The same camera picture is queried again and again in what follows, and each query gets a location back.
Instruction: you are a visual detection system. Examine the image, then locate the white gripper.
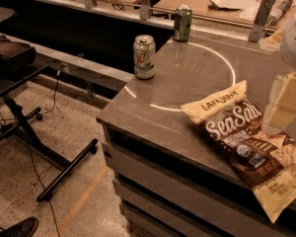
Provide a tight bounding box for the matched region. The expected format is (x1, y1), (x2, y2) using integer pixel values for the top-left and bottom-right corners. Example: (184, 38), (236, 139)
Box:
(259, 13), (296, 134)

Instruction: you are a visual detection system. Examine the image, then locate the brown sea salt chip bag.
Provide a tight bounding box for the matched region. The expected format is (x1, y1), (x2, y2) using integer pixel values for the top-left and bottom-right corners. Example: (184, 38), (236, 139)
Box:
(181, 80), (296, 222)

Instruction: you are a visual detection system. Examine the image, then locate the green soda can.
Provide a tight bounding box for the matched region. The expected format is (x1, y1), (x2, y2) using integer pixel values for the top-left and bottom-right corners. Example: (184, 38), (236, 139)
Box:
(174, 4), (192, 41)

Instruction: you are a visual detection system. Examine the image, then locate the white 7up can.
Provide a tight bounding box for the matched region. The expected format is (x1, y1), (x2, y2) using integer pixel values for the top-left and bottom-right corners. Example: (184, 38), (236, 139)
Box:
(133, 35), (156, 79)

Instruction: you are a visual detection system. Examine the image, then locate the dark bag on stand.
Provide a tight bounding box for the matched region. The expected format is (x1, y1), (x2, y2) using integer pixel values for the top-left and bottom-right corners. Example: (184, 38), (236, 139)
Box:
(0, 36), (37, 77)

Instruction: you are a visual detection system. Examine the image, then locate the silver cylindrical tool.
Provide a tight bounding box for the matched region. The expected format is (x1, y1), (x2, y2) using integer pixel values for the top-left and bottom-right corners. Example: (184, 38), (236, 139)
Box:
(266, 0), (294, 26)

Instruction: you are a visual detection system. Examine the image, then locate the white paper sheet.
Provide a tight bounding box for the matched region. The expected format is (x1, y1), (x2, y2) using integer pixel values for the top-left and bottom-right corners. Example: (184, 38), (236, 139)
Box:
(209, 0), (259, 10)

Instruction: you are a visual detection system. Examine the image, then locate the grey drawer cabinet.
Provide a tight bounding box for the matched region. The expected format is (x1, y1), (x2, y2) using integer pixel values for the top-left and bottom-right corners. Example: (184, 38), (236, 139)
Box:
(101, 119), (296, 237)

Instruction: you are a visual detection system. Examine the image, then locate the black rolling stand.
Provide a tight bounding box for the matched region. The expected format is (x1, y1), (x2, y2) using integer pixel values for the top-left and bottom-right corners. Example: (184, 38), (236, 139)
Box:
(0, 7), (98, 202)

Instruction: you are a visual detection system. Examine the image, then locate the black shoe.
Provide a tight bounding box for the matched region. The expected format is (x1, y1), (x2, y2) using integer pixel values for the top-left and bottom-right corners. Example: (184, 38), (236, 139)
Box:
(0, 216), (38, 237)

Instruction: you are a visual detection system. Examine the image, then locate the grey metal bracket right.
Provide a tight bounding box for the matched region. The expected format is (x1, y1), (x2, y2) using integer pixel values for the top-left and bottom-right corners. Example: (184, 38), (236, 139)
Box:
(249, 0), (275, 42)

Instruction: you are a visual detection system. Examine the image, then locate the grey metal bracket middle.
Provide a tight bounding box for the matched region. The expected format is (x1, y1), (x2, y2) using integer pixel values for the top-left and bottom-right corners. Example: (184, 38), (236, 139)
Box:
(140, 0), (151, 21)

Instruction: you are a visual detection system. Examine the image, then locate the black floor cable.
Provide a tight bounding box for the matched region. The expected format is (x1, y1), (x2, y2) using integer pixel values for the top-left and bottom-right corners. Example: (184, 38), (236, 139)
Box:
(0, 66), (64, 237)

